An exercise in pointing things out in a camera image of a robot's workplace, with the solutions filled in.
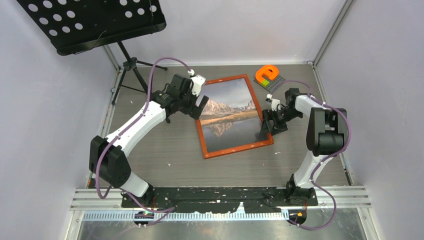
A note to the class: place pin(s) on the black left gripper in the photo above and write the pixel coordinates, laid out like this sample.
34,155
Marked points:
193,110

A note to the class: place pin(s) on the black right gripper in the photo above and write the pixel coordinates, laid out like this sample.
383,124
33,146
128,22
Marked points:
269,115

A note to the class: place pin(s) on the mountain landscape photo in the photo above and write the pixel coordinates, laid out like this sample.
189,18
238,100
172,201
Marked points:
232,116

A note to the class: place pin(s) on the copper picture frame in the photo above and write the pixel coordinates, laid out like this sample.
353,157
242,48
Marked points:
238,150

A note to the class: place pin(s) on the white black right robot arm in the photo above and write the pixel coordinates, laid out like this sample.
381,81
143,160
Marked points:
327,136

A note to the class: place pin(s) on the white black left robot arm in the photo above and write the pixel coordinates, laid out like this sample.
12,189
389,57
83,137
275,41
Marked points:
108,157

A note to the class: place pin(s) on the grey building baseplate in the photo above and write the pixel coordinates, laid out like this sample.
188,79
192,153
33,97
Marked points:
274,84

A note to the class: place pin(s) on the green building brick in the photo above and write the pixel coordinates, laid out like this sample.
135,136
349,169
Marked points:
264,83

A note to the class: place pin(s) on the orange letter toy block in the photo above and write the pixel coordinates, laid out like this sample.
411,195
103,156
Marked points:
269,71

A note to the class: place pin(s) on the black perforated music stand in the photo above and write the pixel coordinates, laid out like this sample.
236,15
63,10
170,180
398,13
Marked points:
77,26

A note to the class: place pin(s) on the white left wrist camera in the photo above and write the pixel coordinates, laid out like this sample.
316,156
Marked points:
197,82

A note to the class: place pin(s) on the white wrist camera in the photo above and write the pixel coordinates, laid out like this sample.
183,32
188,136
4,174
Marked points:
274,103
197,82

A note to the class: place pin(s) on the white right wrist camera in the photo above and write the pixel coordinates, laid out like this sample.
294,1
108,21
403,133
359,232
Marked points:
274,103

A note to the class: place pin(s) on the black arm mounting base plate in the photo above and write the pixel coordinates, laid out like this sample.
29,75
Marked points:
219,200

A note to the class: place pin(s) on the aluminium front rail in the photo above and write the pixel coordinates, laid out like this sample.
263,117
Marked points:
109,208

